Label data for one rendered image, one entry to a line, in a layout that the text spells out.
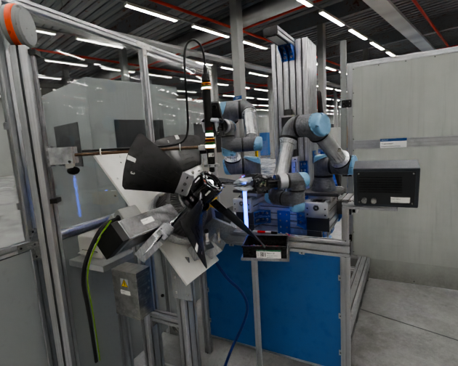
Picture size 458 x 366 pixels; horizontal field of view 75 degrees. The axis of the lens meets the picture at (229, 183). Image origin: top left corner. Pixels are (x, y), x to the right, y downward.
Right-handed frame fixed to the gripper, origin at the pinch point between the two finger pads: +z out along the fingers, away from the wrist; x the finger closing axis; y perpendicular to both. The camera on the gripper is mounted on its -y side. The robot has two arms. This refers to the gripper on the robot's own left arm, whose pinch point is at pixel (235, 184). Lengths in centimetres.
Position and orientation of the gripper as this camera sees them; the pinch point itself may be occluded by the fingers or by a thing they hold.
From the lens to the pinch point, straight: 143.2
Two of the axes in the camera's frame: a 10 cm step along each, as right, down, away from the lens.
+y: 1.8, 2.3, -9.6
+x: 0.5, 9.7, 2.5
